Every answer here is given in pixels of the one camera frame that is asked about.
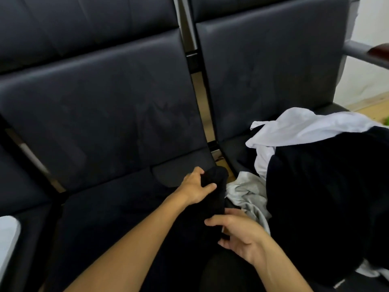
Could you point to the grey garment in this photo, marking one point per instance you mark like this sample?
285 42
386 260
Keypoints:
249 194

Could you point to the white cloth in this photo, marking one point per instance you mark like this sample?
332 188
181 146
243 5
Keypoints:
7 243

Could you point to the large black garment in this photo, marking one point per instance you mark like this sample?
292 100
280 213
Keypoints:
328 197

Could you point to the person's left hand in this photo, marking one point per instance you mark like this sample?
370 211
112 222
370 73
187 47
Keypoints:
191 189

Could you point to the person's right hand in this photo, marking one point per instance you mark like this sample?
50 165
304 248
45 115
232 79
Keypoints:
243 234

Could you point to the person's right forearm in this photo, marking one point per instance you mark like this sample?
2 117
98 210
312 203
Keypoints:
279 267

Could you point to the grey armrest with wood pad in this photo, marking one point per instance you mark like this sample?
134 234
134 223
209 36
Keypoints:
364 51

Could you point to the person's left forearm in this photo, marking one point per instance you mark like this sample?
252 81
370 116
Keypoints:
127 252

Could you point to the white garment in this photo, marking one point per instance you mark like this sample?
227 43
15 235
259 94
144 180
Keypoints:
291 133

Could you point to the person's left thumb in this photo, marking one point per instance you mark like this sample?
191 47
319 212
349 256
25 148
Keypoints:
207 188

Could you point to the person's right thumb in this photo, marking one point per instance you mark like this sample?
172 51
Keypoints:
216 221

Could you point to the black leather seat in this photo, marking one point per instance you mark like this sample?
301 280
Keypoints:
21 209
103 124
267 69

